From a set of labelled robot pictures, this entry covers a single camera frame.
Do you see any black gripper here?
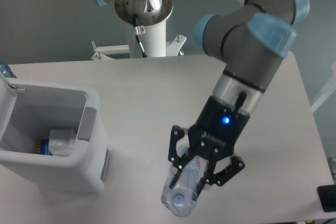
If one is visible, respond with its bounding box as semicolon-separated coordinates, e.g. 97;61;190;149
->
167;95;251;196

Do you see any clear plastic water bottle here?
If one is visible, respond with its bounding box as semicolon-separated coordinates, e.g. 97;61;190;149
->
161;156;206;217

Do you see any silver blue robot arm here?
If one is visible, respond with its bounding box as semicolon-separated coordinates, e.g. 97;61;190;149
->
95;0;310;195

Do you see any white plastic trash can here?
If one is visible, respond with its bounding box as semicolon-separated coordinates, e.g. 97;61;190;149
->
1;77;110;193

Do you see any black device at edge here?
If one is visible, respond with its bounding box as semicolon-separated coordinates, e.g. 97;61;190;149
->
317;184;335;212

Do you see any blue yellow snack packet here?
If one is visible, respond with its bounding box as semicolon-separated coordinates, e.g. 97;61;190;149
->
36;139;52;156

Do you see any blue bottle behind bin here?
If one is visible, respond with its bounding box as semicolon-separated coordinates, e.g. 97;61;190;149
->
0;60;17;78

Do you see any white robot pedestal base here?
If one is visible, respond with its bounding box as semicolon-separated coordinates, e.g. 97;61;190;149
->
90;0;187;60

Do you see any white table leg frame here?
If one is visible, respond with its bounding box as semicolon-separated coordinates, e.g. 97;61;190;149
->
310;62;335;113

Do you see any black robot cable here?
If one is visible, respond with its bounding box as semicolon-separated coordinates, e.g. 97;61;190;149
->
132;13;149;58

